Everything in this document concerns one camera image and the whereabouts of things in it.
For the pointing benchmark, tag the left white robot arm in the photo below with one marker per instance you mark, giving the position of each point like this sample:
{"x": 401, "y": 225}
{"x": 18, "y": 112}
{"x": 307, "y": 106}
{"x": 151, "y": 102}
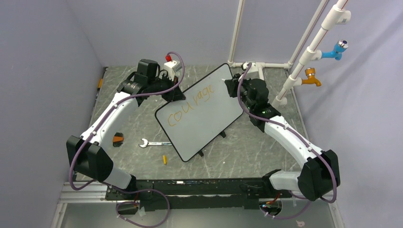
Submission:
{"x": 87, "y": 153}

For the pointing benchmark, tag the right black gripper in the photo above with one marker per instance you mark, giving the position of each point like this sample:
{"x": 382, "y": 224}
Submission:
{"x": 232, "y": 86}

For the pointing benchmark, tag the black-framed whiteboard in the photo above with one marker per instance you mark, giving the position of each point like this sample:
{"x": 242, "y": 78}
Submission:
{"x": 207, "y": 111}

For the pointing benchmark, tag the white pvc pipe frame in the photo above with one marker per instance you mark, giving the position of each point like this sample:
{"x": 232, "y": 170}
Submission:
{"x": 283, "y": 34}

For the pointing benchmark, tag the silver wrench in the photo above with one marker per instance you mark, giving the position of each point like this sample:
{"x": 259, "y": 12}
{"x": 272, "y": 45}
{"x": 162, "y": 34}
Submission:
{"x": 145, "y": 143}

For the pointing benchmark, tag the orange black clamp tool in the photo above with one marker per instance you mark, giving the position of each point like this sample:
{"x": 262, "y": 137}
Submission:
{"x": 118, "y": 139}

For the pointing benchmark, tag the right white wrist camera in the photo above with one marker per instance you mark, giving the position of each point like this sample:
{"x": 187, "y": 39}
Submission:
{"x": 252, "y": 68}

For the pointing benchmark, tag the orange tap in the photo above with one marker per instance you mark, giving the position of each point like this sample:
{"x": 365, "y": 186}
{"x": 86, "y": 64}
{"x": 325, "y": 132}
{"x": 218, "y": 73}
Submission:
{"x": 311, "y": 77}

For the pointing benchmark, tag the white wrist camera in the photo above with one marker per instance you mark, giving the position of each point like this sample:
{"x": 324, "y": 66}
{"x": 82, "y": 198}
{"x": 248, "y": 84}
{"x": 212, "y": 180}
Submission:
{"x": 252, "y": 68}
{"x": 172, "y": 66}

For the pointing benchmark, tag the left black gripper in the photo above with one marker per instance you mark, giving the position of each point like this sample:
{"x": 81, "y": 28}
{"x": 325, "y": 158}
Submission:
{"x": 177, "y": 95}

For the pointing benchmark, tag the blue tap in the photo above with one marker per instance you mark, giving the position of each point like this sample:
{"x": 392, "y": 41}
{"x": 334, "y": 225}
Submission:
{"x": 337, "y": 52}

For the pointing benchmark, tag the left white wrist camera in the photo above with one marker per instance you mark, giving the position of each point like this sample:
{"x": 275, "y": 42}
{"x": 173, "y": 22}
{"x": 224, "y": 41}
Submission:
{"x": 172, "y": 66}

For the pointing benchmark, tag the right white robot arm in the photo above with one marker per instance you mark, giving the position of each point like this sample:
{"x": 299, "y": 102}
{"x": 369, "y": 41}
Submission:
{"x": 319, "y": 172}

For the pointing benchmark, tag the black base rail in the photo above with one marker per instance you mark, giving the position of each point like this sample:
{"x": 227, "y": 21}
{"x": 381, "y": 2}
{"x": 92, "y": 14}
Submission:
{"x": 245, "y": 193}

